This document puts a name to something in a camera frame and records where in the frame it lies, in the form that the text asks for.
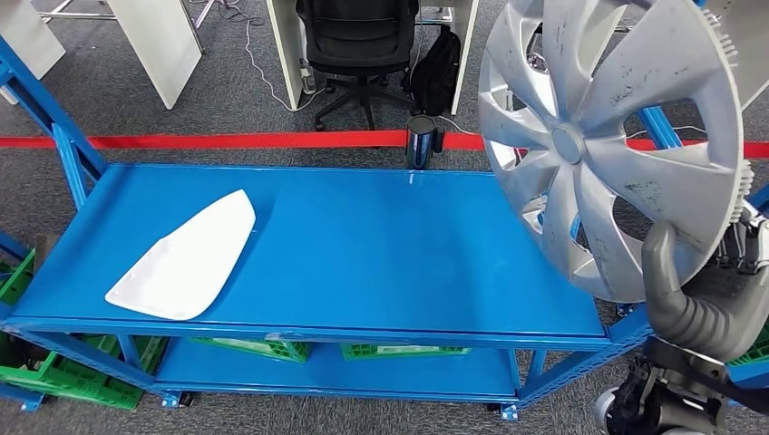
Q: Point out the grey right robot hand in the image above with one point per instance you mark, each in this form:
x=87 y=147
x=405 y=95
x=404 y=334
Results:
x=709 y=318

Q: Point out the silver plastic wheel hubcap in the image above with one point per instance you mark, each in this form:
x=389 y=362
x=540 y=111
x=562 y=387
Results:
x=568 y=144

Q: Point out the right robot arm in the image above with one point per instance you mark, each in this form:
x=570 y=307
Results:
x=643 y=408

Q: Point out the black backpack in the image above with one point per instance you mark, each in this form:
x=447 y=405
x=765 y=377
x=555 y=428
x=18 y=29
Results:
x=438 y=69

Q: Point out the black office chair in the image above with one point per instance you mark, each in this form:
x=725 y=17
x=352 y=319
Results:
x=357 y=36

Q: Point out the white power strip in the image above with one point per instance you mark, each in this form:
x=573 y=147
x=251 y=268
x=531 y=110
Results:
x=307 y=78

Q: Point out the red barrier belt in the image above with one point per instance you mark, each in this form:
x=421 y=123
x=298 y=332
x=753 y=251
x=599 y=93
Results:
x=240 y=140

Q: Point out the white plastic trim panel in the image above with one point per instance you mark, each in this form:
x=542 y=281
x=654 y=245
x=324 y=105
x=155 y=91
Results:
x=186 y=258

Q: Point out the dark stanchion post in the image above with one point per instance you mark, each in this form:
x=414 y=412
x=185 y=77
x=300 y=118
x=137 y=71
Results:
x=420 y=144

